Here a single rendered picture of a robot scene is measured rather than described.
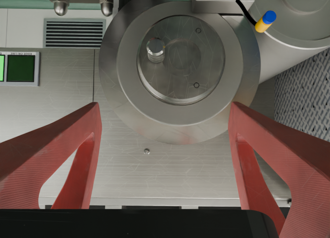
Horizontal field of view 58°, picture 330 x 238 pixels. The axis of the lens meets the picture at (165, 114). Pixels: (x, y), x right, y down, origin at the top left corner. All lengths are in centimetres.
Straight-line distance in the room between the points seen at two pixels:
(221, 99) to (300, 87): 21
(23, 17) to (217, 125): 325
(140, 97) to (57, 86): 39
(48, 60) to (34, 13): 277
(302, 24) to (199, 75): 12
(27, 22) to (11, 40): 24
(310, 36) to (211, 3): 11
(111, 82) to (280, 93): 32
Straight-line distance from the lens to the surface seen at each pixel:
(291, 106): 48
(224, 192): 62
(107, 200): 63
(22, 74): 66
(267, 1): 32
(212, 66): 26
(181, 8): 29
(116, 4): 30
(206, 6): 27
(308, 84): 44
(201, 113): 27
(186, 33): 26
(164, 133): 27
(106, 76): 28
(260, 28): 24
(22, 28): 342
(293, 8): 32
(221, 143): 61
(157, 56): 23
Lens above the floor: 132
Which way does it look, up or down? 4 degrees down
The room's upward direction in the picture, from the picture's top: 179 degrees counter-clockwise
